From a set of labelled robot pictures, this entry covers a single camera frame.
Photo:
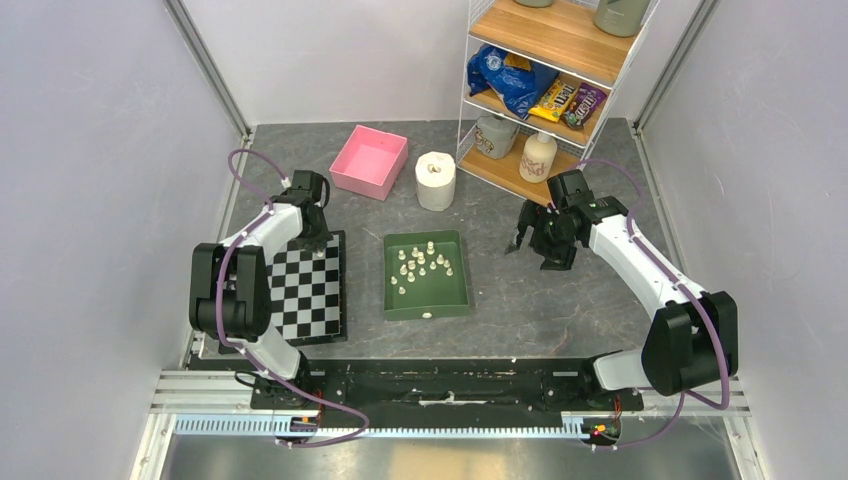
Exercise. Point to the white toilet paper roll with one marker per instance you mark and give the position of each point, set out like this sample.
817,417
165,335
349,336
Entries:
435,174

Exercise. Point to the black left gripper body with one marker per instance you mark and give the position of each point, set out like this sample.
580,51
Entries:
316,237

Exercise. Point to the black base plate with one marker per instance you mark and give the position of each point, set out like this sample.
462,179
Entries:
442,393

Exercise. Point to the yellow candy bag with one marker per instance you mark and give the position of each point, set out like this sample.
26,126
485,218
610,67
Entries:
552,104

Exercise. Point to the cream soap bottle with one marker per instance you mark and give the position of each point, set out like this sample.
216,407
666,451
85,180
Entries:
537,158

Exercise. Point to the blue plastic bag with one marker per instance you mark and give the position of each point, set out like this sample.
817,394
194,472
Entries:
517,81

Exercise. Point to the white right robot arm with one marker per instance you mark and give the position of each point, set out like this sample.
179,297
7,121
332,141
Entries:
692,344

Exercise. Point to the grey jug on shelf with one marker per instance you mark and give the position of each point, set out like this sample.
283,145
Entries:
494,136

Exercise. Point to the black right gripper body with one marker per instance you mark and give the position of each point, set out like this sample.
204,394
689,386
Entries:
549,237

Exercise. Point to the brown candy bag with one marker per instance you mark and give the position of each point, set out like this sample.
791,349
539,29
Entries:
583,106

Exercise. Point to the white wire wooden shelf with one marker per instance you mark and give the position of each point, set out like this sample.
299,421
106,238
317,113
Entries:
563,36

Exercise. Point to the green plastic tray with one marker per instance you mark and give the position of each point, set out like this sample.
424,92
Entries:
415,283

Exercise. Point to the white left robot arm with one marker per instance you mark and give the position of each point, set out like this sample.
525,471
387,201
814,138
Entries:
230,293

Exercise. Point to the grey green top bottle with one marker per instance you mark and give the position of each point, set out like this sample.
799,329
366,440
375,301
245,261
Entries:
621,18

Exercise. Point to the pink plastic box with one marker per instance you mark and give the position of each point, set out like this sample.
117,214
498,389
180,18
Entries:
369,162

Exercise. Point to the black white chessboard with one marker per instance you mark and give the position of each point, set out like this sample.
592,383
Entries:
308,293

